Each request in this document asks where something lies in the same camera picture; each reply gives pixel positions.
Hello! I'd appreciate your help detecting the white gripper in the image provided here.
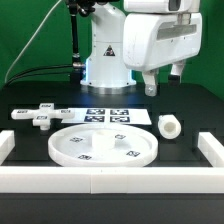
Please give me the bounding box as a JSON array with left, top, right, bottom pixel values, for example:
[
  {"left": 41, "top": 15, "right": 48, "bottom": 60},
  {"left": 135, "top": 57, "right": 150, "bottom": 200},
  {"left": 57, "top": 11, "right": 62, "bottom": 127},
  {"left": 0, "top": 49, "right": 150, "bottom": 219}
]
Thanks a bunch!
[{"left": 123, "top": 13, "right": 202, "bottom": 97}]

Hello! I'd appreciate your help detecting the white round table top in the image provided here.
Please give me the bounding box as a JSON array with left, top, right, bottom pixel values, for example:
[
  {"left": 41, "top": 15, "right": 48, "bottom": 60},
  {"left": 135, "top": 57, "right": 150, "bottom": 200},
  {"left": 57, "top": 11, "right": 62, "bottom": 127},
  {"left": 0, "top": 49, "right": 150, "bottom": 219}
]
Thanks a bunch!
[{"left": 48, "top": 124, "right": 158, "bottom": 167}]

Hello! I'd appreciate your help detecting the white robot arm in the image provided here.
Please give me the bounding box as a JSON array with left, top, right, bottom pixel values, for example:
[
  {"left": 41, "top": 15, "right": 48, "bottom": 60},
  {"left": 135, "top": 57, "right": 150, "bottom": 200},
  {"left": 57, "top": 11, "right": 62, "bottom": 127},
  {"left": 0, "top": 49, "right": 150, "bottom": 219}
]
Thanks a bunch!
[{"left": 79, "top": 0, "right": 202, "bottom": 96}]

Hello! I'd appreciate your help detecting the white sheet with markers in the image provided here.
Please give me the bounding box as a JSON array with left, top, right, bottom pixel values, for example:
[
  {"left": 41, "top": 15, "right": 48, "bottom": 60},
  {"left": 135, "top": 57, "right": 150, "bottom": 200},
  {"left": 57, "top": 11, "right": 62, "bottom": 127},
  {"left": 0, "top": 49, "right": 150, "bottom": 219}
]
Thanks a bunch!
[{"left": 62, "top": 108, "right": 152, "bottom": 125}]

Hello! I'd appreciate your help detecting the white right fence block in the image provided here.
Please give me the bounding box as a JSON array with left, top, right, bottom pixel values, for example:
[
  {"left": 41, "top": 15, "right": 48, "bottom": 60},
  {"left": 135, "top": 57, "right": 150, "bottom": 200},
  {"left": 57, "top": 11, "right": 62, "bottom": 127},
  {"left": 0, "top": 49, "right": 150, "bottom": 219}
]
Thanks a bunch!
[{"left": 197, "top": 132, "right": 224, "bottom": 168}]

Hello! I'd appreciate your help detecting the white fence block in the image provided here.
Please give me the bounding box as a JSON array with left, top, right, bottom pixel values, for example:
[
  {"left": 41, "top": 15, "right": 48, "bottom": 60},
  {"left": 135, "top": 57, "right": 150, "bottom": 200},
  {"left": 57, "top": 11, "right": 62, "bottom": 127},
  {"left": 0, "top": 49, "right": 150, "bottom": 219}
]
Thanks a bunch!
[
  {"left": 0, "top": 130, "right": 15, "bottom": 166},
  {"left": 197, "top": 132, "right": 224, "bottom": 168}
]

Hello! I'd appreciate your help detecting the white cross-shaped table base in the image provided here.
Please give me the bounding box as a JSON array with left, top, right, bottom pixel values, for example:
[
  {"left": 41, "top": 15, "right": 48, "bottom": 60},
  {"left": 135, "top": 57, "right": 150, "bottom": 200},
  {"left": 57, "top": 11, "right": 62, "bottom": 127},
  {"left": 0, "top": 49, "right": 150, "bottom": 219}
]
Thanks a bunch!
[{"left": 11, "top": 103, "right": 75, "bottom": 131}]

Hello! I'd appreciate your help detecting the white left fence block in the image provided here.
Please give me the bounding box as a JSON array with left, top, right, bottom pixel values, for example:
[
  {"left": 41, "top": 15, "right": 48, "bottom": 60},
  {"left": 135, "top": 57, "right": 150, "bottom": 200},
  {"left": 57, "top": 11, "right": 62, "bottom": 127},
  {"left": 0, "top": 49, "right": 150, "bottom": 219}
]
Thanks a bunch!
[{"left": 0, "top": 130, "right": 15, "bottom": 166}]

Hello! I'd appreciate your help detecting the white front fence bar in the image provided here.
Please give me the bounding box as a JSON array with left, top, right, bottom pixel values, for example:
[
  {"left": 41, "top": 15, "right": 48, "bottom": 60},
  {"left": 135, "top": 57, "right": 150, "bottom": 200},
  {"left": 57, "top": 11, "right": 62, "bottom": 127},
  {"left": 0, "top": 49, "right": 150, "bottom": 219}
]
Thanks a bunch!
[{"left": 0, "top": 166, "right": 224, "bottom": 194}]

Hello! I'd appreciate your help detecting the black cable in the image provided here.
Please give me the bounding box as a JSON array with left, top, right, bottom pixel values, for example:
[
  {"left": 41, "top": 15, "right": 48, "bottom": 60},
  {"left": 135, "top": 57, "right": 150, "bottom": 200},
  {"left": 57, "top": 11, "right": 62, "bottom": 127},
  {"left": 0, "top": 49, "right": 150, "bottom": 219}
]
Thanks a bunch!
[{"left": 3, "top": 64, "right": 76, "bottom": 88}]

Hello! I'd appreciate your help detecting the grey cable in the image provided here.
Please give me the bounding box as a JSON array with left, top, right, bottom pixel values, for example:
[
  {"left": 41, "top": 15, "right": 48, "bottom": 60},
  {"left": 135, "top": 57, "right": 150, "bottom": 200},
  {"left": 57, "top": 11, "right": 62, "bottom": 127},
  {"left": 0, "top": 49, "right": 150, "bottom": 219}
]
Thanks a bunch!
[{"left": 3, "top": 0, "right": 64, "bottom": 84}]

